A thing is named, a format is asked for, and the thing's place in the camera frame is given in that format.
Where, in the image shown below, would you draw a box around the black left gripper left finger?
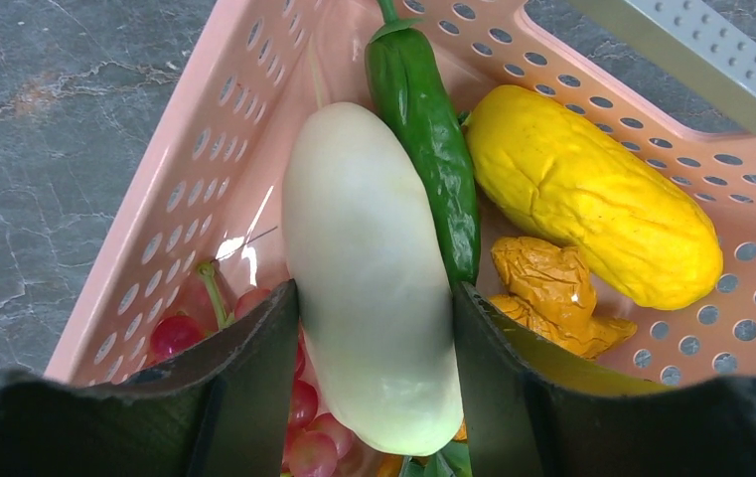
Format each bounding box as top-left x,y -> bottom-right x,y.
0,281 -> 298,476

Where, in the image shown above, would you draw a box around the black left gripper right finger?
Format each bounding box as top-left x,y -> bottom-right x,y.
453,284 -> 756,476

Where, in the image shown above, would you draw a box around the white toy eggplant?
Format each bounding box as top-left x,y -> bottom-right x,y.
282,102 -> 463,456

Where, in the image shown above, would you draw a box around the red toy grapes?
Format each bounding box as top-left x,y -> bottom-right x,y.
148,261 -> 354,476

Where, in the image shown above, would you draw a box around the orange toy ginger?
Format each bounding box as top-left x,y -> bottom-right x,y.
489,237 -> 637,360

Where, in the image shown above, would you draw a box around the yellow toy squash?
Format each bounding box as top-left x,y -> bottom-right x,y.
465,84 -> 723,311

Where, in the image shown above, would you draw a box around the pink perforated plastic basket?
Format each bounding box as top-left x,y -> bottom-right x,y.
46,1 -> 756,385

